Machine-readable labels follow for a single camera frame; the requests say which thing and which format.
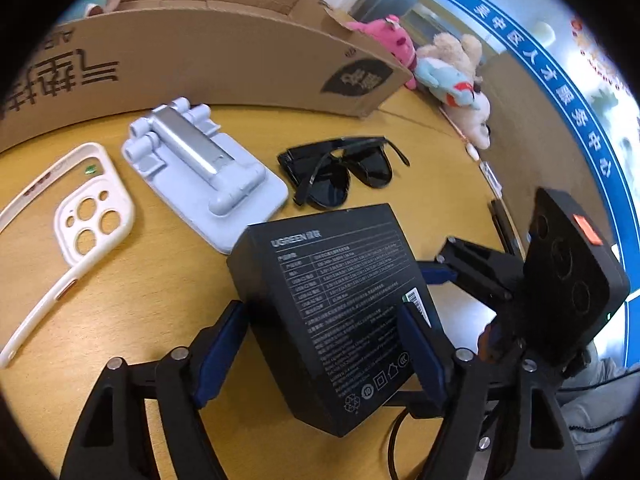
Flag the black camera box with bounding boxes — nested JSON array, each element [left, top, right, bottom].
[[521, 188, 629, 368]]

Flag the light blue phone stand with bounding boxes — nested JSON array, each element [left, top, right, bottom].
[[122, 98, 288, 255]]

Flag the black cable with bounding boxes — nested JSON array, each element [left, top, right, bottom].
[[387, 406, 426, 480]]

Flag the black sunglasses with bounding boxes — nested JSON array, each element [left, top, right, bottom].
[[277, 136, 410, 209]]

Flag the light blue plush toy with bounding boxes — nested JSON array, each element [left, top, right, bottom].
[[414, 58, 490, 112]]

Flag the large cardboard box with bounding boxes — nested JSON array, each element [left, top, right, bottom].
[[1, 0, 410, 148]]

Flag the cream phone case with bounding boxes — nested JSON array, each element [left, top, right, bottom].
[[1, 142, 134, 368]]

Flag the black UGREEN product box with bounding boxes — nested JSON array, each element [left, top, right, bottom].
[[227, 204, 440, 437]]

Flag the beige plush dog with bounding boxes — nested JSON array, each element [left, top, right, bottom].
[[414, 32, 490, 150]]

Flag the pink plush toy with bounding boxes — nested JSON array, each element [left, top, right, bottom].
[[323, 14, 418, 96]]

